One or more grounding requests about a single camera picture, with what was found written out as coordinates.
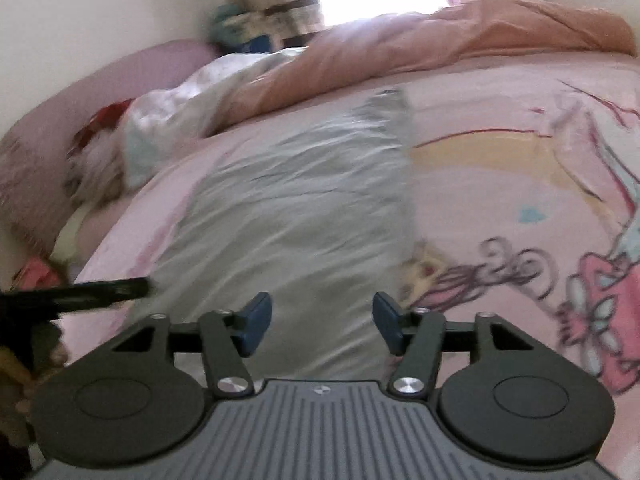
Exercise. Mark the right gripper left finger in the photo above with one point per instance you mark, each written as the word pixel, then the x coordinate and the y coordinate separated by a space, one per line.
pixel 147 390

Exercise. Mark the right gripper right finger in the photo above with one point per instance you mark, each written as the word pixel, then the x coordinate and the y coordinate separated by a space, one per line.
pixel 495 391

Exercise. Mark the grey and black shirt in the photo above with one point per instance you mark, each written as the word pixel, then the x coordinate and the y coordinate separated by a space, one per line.
pixel 321 222

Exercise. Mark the pile of clothes by curtain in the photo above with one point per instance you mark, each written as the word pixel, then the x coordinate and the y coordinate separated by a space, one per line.
pixel 231 29

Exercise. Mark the red cloth beside bed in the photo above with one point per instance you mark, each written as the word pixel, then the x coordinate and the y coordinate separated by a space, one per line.
pixel 36 273

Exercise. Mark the green pillow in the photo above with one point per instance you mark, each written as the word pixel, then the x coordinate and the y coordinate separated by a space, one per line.
pixel 74 239

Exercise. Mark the mauve quilted headboard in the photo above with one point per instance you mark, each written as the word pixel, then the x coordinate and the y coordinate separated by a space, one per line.
pixel 33 152

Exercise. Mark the grey knitted garment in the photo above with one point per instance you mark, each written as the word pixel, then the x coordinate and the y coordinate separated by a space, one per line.
pixel 95 170

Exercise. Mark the pink printed bed sheet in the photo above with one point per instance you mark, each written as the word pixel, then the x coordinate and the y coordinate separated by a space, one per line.
pixel 524 185

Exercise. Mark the red garment at headboard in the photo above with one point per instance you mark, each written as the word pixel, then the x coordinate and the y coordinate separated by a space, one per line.
pixel 107 118

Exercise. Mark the white pastel patterned quilt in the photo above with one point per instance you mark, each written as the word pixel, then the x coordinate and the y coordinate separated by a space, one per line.
pixel 161 122

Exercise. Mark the salmon pink duvet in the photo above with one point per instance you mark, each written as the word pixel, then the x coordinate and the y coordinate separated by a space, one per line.
pixel 351 53

